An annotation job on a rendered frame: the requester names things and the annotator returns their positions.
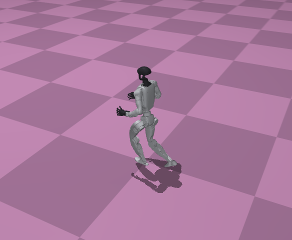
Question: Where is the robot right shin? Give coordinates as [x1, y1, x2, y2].
[151, 139, 172, 163]

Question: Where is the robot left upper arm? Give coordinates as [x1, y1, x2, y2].
[133, 88, 144, 115]

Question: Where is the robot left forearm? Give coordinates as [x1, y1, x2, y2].
[125, 109, 139, 118]

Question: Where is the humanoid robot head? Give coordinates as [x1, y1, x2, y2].
[137, 66, 152, 87]

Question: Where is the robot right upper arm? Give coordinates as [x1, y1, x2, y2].
[150, 80, 161, 99]

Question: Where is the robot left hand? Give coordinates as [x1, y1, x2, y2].
[116, 106, 130, 117]

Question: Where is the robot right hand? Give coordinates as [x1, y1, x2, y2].
[128, 92, 135, 100]

